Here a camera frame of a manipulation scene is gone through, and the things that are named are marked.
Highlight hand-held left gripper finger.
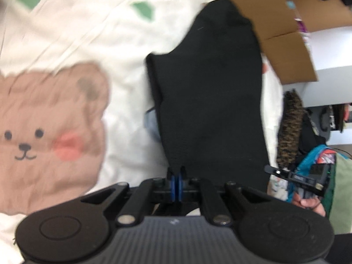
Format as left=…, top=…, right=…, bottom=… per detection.
left=177, top=166, right=271, bottom=226
left=80, top=168, right=176, bottom=227

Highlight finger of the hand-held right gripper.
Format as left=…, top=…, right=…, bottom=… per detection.
left=264, top=165, right=292, bottom=179

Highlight black shorts with bear-print sides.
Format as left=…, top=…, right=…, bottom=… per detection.
left=143, top=0, right=271, bottom=196

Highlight person's right hand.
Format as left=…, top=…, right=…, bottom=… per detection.
left=291, top=192, right=326, bottom=217

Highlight white cartoon print cloth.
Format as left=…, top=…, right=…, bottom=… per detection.
left=268, top=174, right=289, bottom=198

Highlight teal printed cloth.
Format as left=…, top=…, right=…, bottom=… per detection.
left=295, top=144, right=337, bottom=201

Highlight black bag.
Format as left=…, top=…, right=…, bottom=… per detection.
left=298, top=110, right=328, bottom=157

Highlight leopard print cloth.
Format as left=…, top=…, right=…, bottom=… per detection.
left=276, top=89, right=304, bottom=169

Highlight black chair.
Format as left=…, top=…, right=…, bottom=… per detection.
left=320, top=103, right=352, bottom=132

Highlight flattened cardboard sheet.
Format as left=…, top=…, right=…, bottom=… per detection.
left=202, top=0, right=319, bottom=86

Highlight cream bear print blanket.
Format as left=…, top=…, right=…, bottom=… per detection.
left=0, top=0, right=285, bottom=264

